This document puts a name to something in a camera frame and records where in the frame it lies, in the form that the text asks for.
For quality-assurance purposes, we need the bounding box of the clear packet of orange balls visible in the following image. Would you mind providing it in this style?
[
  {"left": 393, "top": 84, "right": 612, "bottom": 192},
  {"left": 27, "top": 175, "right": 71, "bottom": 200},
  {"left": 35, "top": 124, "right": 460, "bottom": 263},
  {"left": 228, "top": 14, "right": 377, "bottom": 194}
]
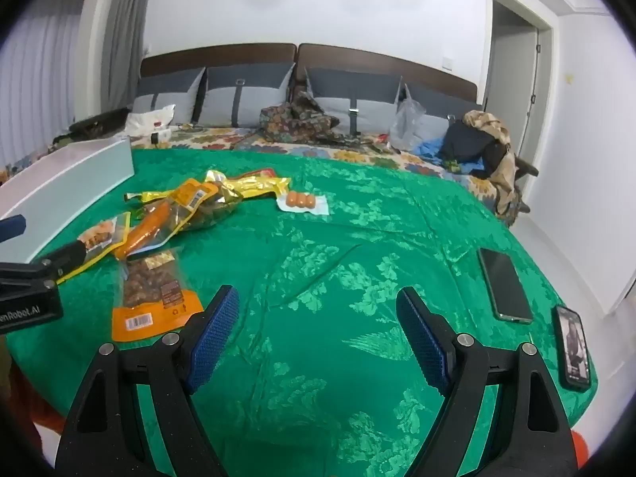
[{"left": 275, "top": 190, "right": 330, "bottom": 218}]

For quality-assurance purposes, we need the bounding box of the grey pleated curtain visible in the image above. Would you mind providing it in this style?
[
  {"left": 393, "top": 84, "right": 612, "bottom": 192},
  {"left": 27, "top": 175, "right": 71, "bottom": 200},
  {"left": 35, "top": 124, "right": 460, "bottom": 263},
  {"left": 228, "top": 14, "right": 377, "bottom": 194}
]
[{"left": 0, "top": 0, "right": 155, "bottom": 170}]

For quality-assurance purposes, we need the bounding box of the dark floral cloth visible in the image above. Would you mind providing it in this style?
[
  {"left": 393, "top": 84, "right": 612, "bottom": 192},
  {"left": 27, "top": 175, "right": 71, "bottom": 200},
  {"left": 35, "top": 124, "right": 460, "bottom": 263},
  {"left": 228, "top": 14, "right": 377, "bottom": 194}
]
[{"left": 233, "top": 87, "right": 343, "bottom": 152}]

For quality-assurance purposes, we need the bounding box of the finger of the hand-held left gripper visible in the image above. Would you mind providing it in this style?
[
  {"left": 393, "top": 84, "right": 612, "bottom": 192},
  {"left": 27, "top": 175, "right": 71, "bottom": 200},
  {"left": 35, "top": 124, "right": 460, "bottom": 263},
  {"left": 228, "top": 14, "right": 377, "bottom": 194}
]
[
  {"left": 29, "top": 240, "right": 87, "bottom": 286},
  {"left": 0, "top": 215, "right": 27, "bottom": 243}
]

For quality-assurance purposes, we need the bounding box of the white plastic bag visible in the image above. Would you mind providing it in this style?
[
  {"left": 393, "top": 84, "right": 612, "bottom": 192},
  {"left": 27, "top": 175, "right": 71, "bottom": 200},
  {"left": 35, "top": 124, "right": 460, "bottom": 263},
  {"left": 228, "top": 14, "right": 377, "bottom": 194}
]
[{"left": 124, "top": 104, "right": 177, "bottom": 135}]

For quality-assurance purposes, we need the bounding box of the long yellow snack packet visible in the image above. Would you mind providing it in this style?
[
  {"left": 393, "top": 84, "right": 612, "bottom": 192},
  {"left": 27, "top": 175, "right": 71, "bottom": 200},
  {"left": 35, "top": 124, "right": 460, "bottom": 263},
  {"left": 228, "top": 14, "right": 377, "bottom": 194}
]
[{"left": 206, "top": 169, "right": 292, "bottom": 200}]

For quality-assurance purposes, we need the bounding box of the dark chair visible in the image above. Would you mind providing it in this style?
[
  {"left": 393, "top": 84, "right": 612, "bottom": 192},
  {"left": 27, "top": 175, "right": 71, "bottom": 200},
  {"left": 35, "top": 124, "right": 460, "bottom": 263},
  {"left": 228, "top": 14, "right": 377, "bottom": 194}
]
[{"left": 514, "top": 156, "right": 540, "bottom": 214}]

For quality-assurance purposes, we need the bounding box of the white cardboard box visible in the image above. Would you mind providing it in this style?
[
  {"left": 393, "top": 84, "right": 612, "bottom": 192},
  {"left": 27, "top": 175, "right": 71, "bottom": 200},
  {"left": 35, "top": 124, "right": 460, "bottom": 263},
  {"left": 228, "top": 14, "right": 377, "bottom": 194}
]
[{"left": 0, "top": 136, "right": 135, "bottom": 264}]

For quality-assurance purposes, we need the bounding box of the blue cloth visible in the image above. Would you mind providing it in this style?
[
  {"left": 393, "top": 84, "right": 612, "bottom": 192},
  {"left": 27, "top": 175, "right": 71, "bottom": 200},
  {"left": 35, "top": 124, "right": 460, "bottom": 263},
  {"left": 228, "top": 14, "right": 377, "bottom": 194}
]
[{"left": 415, "top": 136, "right": 490, "bottom": 175}]

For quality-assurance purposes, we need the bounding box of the yellow packet of orange pieces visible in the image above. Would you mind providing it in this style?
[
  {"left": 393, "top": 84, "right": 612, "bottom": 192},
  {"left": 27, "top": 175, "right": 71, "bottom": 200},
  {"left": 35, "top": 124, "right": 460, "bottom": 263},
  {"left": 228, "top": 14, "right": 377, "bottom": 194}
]
[{"left": 57, "top": 211, "right": 132, "bottom": 284}]

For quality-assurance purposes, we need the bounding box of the clear plastic bag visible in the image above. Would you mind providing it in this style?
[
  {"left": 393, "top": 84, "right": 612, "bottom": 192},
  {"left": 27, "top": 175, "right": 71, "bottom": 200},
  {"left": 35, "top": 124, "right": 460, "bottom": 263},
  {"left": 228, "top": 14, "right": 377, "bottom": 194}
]
[{"left": 390, "top": 97, "right": 428, "bottom": 152}]

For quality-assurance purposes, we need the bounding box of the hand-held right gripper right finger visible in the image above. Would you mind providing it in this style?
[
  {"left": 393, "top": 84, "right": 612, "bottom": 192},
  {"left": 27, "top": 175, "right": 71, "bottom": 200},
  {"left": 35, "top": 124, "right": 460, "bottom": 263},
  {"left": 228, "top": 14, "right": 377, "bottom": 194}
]
[{"left": 396, "top": 285, "right": 580, "bottom": 477}]

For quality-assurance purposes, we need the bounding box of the black smartphone dark screen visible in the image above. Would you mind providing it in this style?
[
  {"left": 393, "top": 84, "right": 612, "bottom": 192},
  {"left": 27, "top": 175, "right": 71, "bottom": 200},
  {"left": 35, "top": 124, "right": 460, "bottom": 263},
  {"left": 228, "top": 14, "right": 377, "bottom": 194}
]
[{"left": 477, "top": 247, "right": 535, "bottom": 325}]

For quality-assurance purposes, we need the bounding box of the floral bed sheet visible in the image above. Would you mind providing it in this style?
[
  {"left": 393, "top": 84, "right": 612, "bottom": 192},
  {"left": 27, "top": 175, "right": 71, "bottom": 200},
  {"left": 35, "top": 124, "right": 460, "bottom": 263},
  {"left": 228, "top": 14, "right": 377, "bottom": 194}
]
[{"left": 0, "top": 122, "right": 530, "bottom": 229}]

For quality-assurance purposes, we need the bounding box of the pile of clothes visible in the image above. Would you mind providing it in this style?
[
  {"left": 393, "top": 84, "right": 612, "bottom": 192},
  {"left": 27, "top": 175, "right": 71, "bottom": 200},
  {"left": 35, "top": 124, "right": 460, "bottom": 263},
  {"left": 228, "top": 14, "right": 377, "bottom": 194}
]
[{"left": 464, "top": 109, "right": 520, "bottom": 219}]

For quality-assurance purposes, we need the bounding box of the orange sausage packet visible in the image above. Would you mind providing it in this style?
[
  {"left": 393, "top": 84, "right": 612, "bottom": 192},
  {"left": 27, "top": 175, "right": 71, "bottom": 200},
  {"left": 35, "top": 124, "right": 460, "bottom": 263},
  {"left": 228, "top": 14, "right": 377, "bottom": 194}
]
[{"left": 113, "top": 198, "right": 172, "bottom": 260}]

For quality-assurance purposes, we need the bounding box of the orange packet of brown nuts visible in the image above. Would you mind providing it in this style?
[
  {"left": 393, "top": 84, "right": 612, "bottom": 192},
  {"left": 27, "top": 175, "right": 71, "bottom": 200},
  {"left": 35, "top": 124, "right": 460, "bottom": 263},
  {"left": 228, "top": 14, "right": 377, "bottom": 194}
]
[{"left": 110, "top": 250, "right": 204, "bottom": 343}]

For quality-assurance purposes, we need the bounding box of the grey two-tone pillow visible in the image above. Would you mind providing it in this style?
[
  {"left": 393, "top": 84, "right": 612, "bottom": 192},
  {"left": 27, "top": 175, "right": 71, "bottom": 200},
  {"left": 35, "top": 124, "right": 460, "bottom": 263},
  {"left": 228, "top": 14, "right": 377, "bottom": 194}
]
[
  {"left": 303, "top": 67, "right": 403, "bottom": 135},
  {"left": 405, "top": 82, "right": 483, "bottom": 142},
  {"left": 196, "top": 62, "right": 296, "bottom": 127},
  {"left": 132, "top": 67, "right": 207, "bottom": 125}
]

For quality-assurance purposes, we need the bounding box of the green patterned blanket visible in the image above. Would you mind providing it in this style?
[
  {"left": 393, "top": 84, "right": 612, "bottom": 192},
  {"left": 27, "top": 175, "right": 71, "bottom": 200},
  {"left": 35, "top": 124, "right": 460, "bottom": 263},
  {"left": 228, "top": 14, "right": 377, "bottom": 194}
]
[{"left": 0, "top": 146, "right": 599, "bottom": 477}]

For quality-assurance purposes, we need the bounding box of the black smartphone lit screen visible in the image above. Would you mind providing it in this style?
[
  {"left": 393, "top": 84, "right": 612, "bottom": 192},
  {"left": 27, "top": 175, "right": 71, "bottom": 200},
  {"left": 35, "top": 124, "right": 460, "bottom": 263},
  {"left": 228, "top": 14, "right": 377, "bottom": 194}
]
[{"left": 553, "top": 304, "right": 593, "bottom": 391}]

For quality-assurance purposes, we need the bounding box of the white door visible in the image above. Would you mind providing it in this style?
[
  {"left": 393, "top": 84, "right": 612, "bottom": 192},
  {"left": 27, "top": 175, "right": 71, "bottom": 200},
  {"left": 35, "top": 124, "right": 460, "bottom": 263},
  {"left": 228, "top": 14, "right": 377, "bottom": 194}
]
[{"left": 489, "top": 0, "right": 555, "bottom": 160}]

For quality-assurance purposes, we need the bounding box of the black clothing pile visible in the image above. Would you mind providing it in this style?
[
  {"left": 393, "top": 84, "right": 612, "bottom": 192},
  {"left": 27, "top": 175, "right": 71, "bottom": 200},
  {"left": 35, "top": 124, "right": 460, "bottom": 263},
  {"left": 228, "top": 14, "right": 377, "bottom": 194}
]
[{"left": 440, "top": 122, "right": 512, "bottom": 180}]

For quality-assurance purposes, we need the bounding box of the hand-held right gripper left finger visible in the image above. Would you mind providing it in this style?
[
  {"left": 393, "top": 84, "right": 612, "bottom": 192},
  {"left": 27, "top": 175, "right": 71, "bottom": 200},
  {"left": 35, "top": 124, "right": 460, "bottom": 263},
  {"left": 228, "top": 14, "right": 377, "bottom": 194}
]
[{"left": 54, "top": 284, "right": 240, "bottom": 477}]

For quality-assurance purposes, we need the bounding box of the orange packet of dark pieces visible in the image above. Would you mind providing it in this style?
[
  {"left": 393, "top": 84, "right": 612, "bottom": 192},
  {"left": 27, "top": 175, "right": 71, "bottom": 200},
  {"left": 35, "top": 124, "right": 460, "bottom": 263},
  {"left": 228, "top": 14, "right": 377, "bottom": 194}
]
[{"left": 166, "top": 179, "right": 245, "bottom": 233}]

